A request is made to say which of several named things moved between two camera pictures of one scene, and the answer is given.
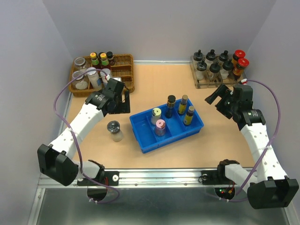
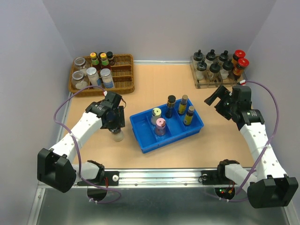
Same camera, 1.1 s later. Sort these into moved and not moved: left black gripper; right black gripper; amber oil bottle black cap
Moved: left black gripper
Not moved: amber oil bottle black cap; right black gripper
